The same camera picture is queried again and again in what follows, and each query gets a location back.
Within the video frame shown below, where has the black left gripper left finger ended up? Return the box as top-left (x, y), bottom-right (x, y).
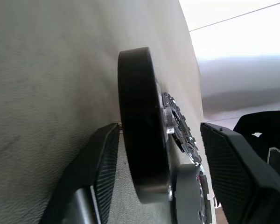
top-left (41, 123), bottom-right (120, 224)

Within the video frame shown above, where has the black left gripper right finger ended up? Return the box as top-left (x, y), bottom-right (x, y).
top-left (200, 122), bottom-right (280, 224)

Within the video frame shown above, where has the grey round housing lid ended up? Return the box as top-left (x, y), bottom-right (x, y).
top-left (172, 162), bottom-right (214, 224)

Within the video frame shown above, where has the spoked toothed metal rotor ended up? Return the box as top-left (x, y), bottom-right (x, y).
top-left (161, 91), bottom-right (202, 167)

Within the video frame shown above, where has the black rounded bulky object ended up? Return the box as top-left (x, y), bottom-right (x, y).
top-left (232, 111), bottom-right (280, 185)

